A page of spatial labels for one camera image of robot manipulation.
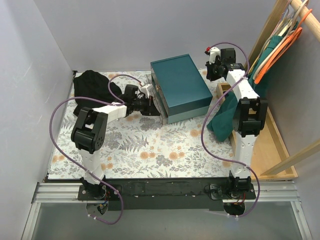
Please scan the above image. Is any teal drawer box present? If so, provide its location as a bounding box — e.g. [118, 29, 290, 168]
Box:
[150, 54, 213, 124]

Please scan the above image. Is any clear acrylic drawer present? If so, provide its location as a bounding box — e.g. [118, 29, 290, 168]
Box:
[149, 75, 169, 125]

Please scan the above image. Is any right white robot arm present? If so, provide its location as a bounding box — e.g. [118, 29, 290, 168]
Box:
[205, 47, 268, 200]

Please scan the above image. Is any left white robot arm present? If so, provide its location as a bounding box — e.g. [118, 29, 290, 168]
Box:
[71, 83, 160, 200]

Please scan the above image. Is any floral table mat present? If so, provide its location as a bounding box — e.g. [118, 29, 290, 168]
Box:
[47, 69, 245, 180]

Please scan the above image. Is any green garment on hanger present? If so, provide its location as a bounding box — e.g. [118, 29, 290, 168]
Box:
[247, 35, 289, 98]

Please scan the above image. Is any black cloth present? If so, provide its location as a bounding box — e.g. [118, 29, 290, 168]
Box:
[73, 70, 122, 116]

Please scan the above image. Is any green cloth on table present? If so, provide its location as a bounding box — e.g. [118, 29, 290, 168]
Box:
[206, 92, 238, 142]

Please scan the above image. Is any orange hanger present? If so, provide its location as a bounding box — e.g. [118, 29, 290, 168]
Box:
[253, 9, 312, 85]

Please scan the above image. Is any wooden rod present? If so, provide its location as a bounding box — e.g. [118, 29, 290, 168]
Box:
[290, 0, 320, 42]

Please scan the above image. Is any beige hanger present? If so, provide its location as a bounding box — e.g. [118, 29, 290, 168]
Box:
[249, 0, 312, 85]

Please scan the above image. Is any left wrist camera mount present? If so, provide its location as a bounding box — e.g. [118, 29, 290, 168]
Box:
[139, 83, 154, 99]

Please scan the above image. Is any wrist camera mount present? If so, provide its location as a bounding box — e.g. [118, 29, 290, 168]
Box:
[204, 46, 221, 64]
[139, 83, 154, 99]

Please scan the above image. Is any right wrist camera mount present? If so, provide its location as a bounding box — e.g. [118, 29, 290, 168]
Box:
[204, 46, 221, 64]

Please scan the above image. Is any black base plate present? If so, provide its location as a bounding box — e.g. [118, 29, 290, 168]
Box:
[77, 177, 256, 211]

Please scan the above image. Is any wooden clothes rack frame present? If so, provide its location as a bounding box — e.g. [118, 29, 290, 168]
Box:
[216, 0, 320, 180]

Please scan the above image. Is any aluminium rail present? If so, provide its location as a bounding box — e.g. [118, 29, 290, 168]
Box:
[22, 178, 313, 240]

